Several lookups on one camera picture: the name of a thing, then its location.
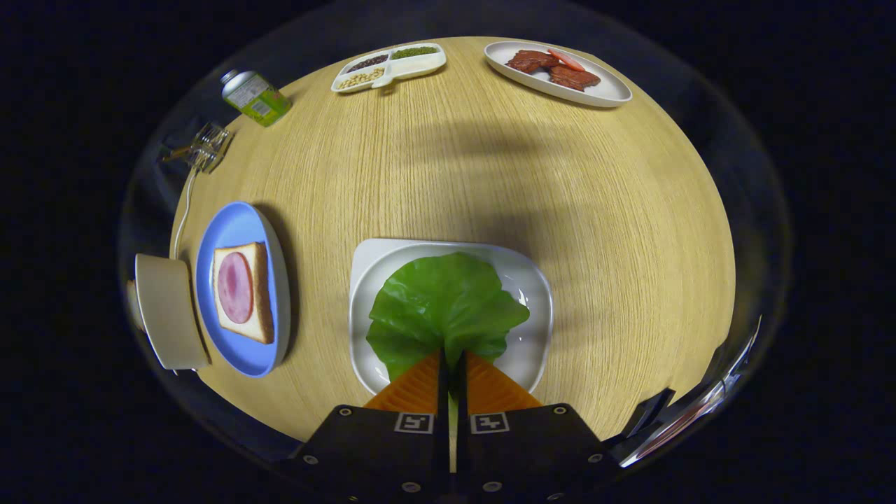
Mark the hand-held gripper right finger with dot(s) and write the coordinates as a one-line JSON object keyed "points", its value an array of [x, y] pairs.
{"points": [[525, 448]]}

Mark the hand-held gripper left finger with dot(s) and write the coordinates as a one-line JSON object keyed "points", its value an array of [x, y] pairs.
{"points": [[378, 448]]}

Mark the green lettuce leaf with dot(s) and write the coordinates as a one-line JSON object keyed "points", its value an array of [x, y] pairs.
{"points": [[441, 301]]}

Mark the white square plate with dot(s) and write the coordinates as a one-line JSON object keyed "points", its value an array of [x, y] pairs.
{"points": [[523, 350]]}

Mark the white bread slice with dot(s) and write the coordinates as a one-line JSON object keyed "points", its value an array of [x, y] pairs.
{"points": [[242, 330]]}

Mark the pink ham slice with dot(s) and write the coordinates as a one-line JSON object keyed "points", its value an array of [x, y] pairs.
{"points": [[235, 287]]}

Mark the white toaster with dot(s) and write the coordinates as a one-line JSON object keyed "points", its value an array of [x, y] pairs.
{"points": [[171, 315]]}

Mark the blue round plate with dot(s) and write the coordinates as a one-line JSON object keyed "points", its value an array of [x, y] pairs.
{"points": [[238, 224]]}

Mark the white oval plate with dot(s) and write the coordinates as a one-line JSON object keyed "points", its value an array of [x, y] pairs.
{"points": [[609, 91]]}

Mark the green drink bottle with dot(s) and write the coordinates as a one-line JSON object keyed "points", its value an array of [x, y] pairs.
{"points": [[255, 98]]}

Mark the brown bacon piece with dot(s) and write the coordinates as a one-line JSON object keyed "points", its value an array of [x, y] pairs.
{"points": [[575, 78], [530, 61]]}

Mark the white divided bean dish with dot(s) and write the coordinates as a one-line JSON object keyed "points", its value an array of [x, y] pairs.
{"points": [[420, 64]]}

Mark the pink sausage slice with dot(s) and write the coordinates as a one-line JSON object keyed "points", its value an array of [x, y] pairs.
{"points": [[565, 59]]}

